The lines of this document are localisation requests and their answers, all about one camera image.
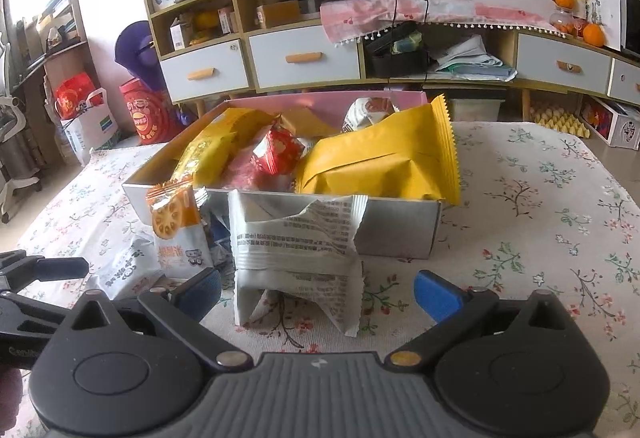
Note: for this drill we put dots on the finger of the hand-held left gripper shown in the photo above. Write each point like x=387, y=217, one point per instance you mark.
x=55, y=269

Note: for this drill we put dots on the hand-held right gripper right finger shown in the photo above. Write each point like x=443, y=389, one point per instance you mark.
x=435, y=295

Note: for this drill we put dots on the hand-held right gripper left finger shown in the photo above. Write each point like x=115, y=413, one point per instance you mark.
x=200, y=290

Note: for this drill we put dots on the pink cardboard box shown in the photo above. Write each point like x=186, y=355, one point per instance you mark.
x=400, y=223

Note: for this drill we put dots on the white grey-print snack packet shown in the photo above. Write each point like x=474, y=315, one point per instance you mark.
x=290, y=243

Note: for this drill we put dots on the pink floral snack packet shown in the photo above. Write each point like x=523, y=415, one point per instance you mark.
x=245, y=175

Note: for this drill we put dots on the red snack packet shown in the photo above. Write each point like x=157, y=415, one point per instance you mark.
x=277, y=150

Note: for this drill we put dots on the person's left hand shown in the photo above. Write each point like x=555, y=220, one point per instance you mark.
x=10, y=390

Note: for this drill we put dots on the blue white snack packet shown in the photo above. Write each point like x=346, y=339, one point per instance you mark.
x=220, y=238

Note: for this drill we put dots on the white black-print snack packet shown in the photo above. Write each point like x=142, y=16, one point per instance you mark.
x=125, y=268

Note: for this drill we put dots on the orange lotus-print snack packet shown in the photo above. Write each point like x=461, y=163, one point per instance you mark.
x=175, y=223

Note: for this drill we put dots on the floral blanket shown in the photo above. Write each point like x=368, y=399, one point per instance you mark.
x=525, y=218

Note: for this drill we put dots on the white office chair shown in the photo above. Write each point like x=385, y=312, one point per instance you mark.
x=15, y=142

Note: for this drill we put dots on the yellow patterned snack packet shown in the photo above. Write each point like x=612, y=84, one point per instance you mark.
x=205, y=157

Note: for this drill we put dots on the white shopping bag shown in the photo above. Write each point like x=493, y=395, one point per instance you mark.
x=92, y=127

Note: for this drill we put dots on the large yellow snack packet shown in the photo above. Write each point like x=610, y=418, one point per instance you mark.
x=375, y=157

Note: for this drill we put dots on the red gift bag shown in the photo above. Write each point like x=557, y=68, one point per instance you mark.
x=75, y=97

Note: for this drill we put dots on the red printed bucket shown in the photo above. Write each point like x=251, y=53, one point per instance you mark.
x=147, y=112

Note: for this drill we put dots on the white red-print snack packet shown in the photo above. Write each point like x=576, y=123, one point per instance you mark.
x=365, y=112

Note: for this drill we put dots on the yellow egg tray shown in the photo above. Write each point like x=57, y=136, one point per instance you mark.
x=560, y=120

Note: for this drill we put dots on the wooden bookshelf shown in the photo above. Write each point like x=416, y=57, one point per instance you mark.
x=60, y=52

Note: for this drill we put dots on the pile of white papers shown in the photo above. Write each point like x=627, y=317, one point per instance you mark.
x=475, y=60

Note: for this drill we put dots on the black storage basket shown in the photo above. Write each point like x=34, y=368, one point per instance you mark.
x=395, y=57

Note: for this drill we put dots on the red white floor carton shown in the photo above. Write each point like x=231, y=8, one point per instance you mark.
x=610, y=122

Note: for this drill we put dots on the small white box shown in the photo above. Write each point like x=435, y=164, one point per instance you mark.
x=180, y=35

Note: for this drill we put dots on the wooden low cabinet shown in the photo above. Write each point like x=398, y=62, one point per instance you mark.
x=500, y=37

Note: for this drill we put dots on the pink floral cloth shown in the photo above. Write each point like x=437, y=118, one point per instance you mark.
x=450, y=12

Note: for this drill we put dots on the brown cardboard box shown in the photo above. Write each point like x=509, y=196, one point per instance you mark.
x=277, y=15

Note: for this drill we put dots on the glass jar of kumquats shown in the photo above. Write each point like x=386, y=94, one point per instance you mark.
x=565, y=21

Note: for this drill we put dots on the white printed carton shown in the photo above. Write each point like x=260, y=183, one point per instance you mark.
x=602, y=12

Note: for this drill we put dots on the black microwave oven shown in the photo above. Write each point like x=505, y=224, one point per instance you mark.
x=631, y=25

